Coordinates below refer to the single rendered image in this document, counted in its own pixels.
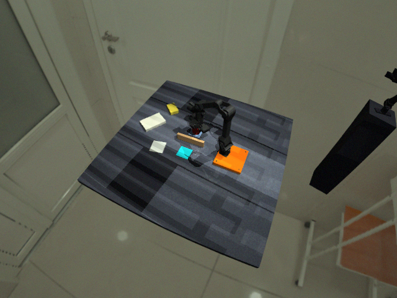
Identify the tan wooden plank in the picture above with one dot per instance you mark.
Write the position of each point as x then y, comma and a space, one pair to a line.
189, 139

